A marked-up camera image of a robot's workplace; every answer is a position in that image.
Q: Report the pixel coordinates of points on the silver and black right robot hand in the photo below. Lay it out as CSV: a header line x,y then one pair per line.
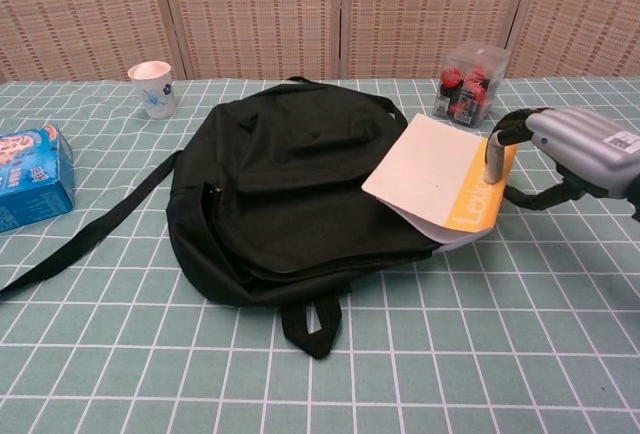
x,y
585,149

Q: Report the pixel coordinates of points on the white orange Lexicon notebook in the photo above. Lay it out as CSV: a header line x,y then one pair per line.
x,y
425,169

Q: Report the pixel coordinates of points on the black fabric backpack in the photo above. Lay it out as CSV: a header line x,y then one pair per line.
x,y
300,179

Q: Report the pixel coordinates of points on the clear box with red items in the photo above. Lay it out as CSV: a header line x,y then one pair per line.
x,y
465,96

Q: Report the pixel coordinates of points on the green checked tablecloth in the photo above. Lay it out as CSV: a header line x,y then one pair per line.
x,y
450,379

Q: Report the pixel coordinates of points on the woven bamboo folding screen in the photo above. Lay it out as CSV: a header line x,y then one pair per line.
x,y
250,14

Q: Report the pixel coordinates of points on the paper cup with blue flower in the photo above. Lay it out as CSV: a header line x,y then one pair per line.
x,y
155,96

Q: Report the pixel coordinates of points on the blue cookie box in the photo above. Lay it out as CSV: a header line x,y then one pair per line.
x,y
35,189

